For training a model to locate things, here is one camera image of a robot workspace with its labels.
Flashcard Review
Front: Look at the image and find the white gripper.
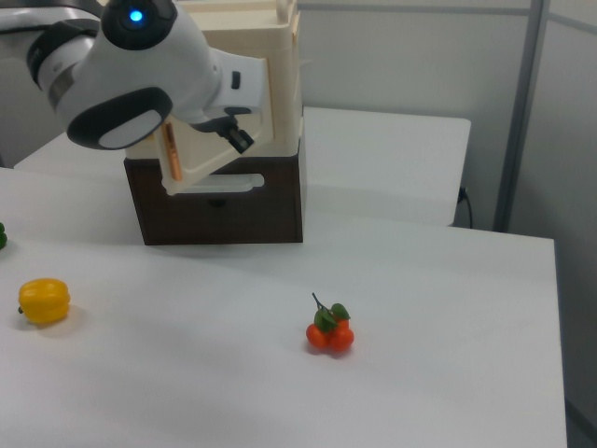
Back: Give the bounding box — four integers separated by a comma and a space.
188, 48, 272, 155

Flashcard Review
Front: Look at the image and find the cream cabinet door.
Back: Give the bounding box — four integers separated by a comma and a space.
157, 56, 277, 196

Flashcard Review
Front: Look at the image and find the cream plastic cabinet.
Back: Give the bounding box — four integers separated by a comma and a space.
124, 0, 305, 162

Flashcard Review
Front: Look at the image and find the dark brown wooden drawer box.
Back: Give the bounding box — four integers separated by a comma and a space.
123, 139, 305, 247

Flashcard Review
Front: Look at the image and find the orange tomato cluster with leaves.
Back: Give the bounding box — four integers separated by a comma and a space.
305, 292, 356, 354

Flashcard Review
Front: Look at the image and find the yellow bell pepper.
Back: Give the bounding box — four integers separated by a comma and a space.
17, 278, 72, 326

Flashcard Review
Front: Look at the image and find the light grey drawer handle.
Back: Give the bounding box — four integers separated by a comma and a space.
184, 173, 266, 193

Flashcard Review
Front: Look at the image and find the grey partition post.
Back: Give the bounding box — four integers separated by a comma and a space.
493, 0, 548, 232

